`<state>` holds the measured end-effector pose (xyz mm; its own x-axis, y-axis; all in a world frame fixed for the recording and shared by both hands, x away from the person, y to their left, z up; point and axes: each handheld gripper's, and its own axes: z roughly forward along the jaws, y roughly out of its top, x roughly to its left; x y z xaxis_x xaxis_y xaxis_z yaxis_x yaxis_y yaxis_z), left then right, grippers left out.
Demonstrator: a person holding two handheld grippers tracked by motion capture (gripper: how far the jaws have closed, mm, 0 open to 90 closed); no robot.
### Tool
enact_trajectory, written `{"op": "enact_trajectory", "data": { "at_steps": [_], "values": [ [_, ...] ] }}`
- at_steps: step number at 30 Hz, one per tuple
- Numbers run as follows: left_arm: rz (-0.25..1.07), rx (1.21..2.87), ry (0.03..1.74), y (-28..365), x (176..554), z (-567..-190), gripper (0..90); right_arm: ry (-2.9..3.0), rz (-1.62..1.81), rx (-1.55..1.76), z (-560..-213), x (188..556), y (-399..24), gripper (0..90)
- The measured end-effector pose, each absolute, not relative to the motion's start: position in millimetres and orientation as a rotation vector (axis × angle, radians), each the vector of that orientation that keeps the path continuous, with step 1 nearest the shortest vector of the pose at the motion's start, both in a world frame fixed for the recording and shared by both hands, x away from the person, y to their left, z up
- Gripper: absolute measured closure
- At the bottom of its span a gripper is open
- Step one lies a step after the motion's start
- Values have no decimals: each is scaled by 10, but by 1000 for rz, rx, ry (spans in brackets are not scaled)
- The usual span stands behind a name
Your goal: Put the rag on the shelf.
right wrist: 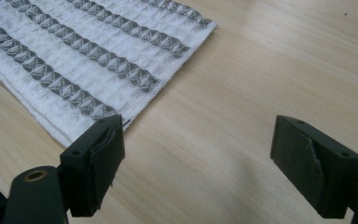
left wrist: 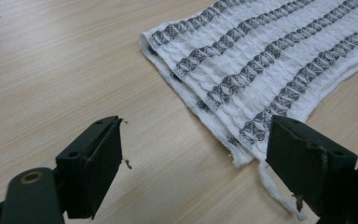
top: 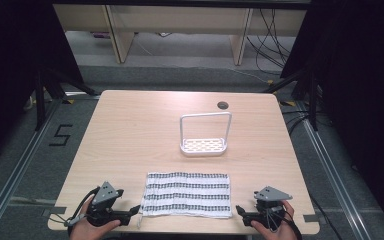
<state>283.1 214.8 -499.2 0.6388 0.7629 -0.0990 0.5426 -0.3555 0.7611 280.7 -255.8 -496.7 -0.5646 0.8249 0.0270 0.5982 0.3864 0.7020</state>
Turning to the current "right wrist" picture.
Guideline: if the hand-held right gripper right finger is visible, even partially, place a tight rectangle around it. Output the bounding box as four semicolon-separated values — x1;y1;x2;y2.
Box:
269;114;358;219

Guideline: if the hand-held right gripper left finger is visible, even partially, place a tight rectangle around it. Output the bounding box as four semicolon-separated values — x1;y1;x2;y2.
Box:
59;114;131;218

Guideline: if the white grey-striped towel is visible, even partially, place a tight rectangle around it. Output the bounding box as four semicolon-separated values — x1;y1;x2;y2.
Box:
0;0;219;148

